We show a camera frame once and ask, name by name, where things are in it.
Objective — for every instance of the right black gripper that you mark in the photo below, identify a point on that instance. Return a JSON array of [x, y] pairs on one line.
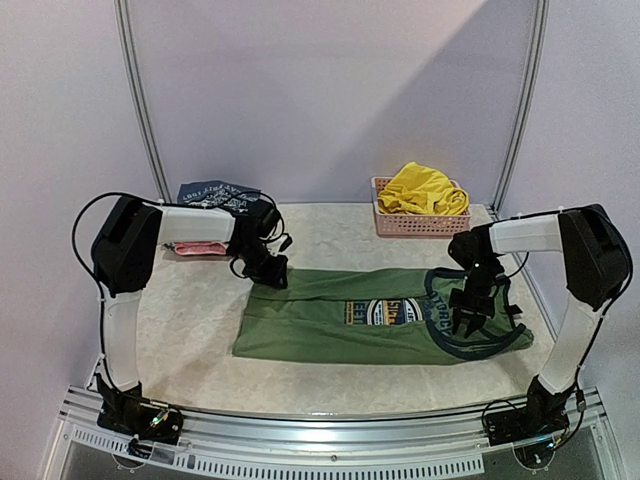
[[473, 305]]

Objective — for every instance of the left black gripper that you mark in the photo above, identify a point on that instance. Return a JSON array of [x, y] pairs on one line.
[[274, 277]]

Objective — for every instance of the green tank top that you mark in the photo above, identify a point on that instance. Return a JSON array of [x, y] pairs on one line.
[[389, 317]]

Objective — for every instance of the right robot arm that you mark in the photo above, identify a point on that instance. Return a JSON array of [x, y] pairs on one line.
[[597, 266]]

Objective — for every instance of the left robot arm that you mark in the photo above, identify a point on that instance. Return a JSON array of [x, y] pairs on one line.
[[123, 255]]

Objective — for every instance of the folded pink garment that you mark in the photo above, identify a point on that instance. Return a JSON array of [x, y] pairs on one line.
[[187, 249]]

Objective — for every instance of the folded navy graphic shirt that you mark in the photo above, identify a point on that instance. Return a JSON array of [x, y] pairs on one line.
[[238, 200]]

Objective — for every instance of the pink plastic basket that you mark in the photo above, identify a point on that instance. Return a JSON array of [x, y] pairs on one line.
[[414, 226]]

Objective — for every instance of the yellow garment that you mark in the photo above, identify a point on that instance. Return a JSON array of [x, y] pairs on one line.
[[421, 190]]

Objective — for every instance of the aluminium front rail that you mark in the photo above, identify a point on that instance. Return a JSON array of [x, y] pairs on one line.
[[450, 444]]

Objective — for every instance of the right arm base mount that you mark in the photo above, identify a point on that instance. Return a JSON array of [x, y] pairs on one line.
[[542, 424]]

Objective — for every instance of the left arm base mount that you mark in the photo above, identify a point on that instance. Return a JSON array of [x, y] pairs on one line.
[[130, 413]]

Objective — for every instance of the left aluminium frame post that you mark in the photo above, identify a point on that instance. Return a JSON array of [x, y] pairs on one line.
[[140, 105]]

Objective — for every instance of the aluminium frame post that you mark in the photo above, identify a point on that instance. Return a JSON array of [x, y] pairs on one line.
[[140, 105], [526, 95]]

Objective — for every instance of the right aluminium frame post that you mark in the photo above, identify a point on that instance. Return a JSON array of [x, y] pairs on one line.
[[526, 95]]

